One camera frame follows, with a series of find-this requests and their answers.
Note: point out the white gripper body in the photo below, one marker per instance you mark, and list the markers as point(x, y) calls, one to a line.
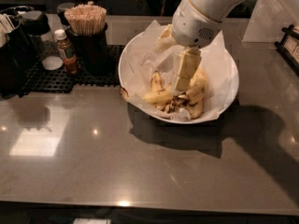
point(193, 26)

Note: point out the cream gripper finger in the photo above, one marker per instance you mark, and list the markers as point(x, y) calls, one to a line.
point(185, 65)
point(165, 40)

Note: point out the banana bunch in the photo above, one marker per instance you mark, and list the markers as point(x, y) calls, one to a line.
point(158, 101)
point(193, 99)

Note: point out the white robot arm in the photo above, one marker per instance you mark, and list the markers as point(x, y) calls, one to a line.
point(217, 10)

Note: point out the white bowl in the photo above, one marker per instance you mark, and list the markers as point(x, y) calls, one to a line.
point(134, 56)

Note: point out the white paper liner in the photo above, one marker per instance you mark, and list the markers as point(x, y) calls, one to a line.
point(215, 56)

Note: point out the black cup holder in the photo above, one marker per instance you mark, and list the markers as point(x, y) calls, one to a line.
point(92, 49)

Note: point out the clear acrylic sign stand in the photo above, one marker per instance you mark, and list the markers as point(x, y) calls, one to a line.
point(268, 18)

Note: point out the wooden stirrer sticks bundle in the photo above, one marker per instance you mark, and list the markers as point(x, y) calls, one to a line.
point(86, 19)

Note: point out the small brown sauce bottle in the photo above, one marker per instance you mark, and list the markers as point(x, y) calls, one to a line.
point(67, 53)

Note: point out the black tray right edge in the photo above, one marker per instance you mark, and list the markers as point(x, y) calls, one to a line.
point(288, 47)

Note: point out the dark lidded jar behind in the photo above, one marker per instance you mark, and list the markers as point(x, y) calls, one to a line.
point(61, 9)

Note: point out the glass sugar shaker black lid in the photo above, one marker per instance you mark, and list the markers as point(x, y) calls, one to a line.
point(36, 24)

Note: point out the black rubber grid mat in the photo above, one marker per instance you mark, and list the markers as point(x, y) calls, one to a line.
point(57, 81)

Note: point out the black container left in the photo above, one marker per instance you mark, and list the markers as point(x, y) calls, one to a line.
point(17, 53)

